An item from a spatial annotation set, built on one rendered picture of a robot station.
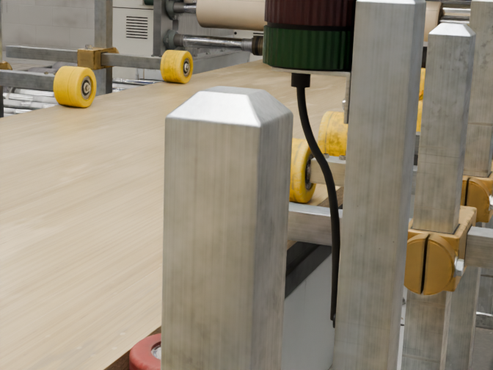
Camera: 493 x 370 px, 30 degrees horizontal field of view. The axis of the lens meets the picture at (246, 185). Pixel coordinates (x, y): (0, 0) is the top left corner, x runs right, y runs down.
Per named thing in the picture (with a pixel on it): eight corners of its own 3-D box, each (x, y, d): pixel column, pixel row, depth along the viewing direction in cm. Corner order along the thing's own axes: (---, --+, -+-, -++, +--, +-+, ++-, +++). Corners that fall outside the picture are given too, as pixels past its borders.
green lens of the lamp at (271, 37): (370, 63, 58) (372, 28, 58) (345, 71, 53) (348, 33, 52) (280, 56, 60) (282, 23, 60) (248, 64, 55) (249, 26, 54)
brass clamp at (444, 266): (478, 258, 90) (483, 207, 89) (458, 301, 77) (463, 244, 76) (415, 248, 92) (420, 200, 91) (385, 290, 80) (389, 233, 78)
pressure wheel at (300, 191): (315, 127, 115) (297, 169, 110) (322, 173, 121) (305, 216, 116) (271, 122, 117) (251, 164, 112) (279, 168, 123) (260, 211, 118)
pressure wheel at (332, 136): (349, 156, 134) (359, 174, 141) (359, 105, 136) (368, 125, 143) (310, 151, 136) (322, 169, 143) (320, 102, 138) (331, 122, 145)
